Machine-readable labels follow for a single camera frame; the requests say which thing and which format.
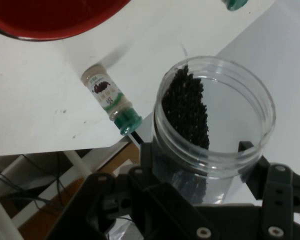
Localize clear jar with black seeds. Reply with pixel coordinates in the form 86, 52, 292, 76
151, 55, 277, 208

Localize white table leg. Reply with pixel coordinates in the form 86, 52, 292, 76
62, 148, 97, 177

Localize red plastic bowl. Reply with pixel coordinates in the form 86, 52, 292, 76
0, 0, 132, 42

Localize black tape piece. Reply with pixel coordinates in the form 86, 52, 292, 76
130, 131, 144, 146

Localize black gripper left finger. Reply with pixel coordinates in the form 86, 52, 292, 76
47, 141, 216, 240

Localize thin black cable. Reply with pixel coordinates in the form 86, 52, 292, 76
0, 153, 66, 208

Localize green-capped spice bottle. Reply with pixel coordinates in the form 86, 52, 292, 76
220, 0, 249, 12
80, 64, 143, 136

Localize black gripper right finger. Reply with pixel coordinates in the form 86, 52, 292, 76
238, 140, 300, 240

